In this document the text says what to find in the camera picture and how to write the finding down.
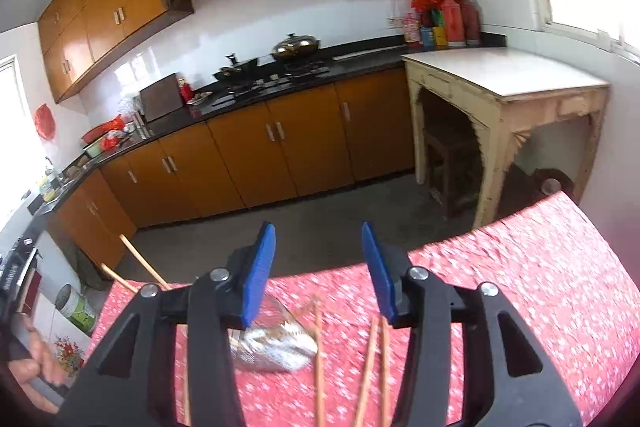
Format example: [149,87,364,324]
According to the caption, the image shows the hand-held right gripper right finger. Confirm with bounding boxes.
[361,222,583,427]

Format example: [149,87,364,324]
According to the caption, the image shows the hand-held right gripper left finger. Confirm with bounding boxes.
[59,221,277,427]

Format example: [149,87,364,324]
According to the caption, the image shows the steel wire utensil holder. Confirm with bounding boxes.
[227,292,321,374]

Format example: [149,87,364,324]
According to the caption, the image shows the person's left hand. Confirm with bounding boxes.
[9,328,69,389]

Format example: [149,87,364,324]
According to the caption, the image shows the white and green bucket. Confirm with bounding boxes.
[55,284,97,334]

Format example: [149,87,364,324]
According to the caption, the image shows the wooden base cabinets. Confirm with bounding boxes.
[47,67,416,273]

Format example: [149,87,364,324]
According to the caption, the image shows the dark wooden stool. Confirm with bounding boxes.
[422,127,481,220]

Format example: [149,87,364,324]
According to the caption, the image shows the red floral tablecloth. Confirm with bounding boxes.
[85,189,640,427]

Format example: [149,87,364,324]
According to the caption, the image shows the dark round pot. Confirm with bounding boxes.
[532,168,576,198]

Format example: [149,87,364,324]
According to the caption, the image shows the dark wooden cutting board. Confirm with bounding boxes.
[139,74,183,122]

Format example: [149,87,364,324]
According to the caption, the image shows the green basin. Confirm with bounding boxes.
[82,139,121,158]

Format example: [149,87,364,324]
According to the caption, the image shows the crumpled red plastic bags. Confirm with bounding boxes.
[100,116,126,150]

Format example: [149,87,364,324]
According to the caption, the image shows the black wok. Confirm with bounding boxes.
[213,53,261,82]

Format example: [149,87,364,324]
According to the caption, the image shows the black gas stove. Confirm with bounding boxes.
[212,59,333,100]

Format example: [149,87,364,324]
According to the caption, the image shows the black kitchen countertop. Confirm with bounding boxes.
[27,34,507,215]

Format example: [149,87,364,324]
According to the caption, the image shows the clear plastic bag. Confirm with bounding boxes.
[120,94,143,118]

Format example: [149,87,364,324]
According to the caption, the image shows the steel lidded pot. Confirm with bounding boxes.
[271,33,321,62]

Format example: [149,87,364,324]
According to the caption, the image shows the cream wooden side table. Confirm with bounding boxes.
[401,47,612,228]

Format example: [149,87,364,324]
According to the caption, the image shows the pink bottle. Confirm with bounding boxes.
[403,13,422,44]

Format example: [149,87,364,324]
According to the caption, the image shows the bright red thermos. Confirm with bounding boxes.
[440,0,463,48]

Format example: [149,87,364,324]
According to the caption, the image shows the hanging red plastic bag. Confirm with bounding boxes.
[34,103,56,140]

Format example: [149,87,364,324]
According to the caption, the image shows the dark red thermos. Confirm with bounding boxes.
[460,0,482,46]

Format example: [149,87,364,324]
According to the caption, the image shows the plain sliding window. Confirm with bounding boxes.
[0,54,31,228]

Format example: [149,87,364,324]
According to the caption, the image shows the wooden wall cabinets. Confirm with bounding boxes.
[37,0,471,104]

